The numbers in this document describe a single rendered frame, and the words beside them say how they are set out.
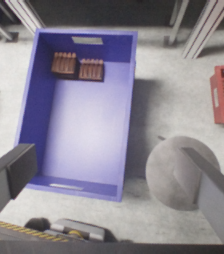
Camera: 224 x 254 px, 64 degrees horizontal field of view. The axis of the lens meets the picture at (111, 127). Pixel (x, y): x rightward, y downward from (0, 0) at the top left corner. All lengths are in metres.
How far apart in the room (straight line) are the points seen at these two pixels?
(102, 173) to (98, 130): 0.19
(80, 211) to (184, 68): 1.01
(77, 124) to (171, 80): 0.61
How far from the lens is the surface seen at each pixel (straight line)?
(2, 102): 1.35
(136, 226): 1.10
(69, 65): 0.86
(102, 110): 0.84
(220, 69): 1.11
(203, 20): 0.97
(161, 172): 0.79
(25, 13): 1.06
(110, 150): 0.81
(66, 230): 1.01
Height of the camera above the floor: 1.03
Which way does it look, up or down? 79 degrees down
